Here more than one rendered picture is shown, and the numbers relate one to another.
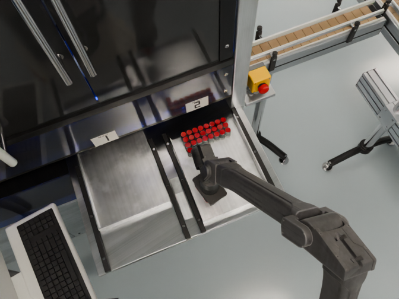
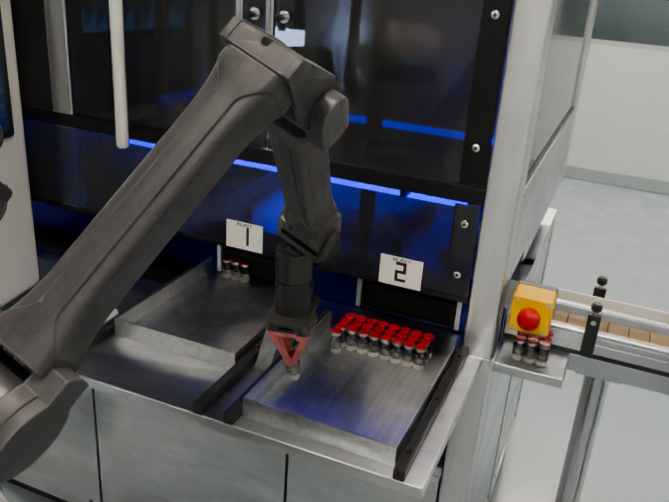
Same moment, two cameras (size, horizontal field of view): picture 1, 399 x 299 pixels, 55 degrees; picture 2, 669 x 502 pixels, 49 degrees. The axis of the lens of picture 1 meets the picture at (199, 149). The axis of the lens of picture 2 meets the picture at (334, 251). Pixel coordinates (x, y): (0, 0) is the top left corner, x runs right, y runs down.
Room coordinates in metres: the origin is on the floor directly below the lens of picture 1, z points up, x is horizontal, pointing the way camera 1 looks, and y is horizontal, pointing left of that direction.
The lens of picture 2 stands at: (-0.40, -0.69, 1.59)
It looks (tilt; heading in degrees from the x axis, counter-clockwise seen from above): 23 degrees down; 38
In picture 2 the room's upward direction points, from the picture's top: 4 degrees clockwise
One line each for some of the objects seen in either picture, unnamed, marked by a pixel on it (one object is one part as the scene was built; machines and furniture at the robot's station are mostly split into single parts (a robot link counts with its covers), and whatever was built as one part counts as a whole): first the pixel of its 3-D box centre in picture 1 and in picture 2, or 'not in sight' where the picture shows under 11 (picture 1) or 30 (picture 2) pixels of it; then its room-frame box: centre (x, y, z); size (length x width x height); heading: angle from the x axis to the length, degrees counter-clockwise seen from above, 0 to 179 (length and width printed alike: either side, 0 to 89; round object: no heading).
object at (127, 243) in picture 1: (172, 175); (280, 355); (0.48, 0.11, 0.87); 0.70 x 0.48 x 0.02; 107
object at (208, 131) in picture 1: (205, 134); (383, 341); (0.61, -0.03, 0.90); 0.18 x 0.02 x 0.05; 106
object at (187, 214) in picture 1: (181, 197); (254, 363); (0.38, 0.08, 0.91); 0.14 x 0.03 x 0.06; 16
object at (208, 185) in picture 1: (208, 177); (296, 261); (0.36, -0.02, 1.14); 0.07 x 0.06 x 0.07; 12
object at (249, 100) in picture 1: (253, 86); (533, 358); (0.82, -0.24, 0.87); 0.14 x 0.13 x 0.02; 17
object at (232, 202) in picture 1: (219, 166); (356, 377); (0.49, -0.07, 0.90); 0.34 x 0.26 x 0.04; 16
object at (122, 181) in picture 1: (120, 173); (221, 306); (0.50, 0.29, 0.90); 0.34 x 0.26 x 0.04; 17
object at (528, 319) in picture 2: (262, 88); (529, 318); (0.73, -0.25, 0.99); 0.04 x 0.04 x 0.04; 17
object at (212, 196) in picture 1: (209, 184); (293, 298); (0.36, -0.02, 1.08); 0.10 x 0.07 x 0.07; 29
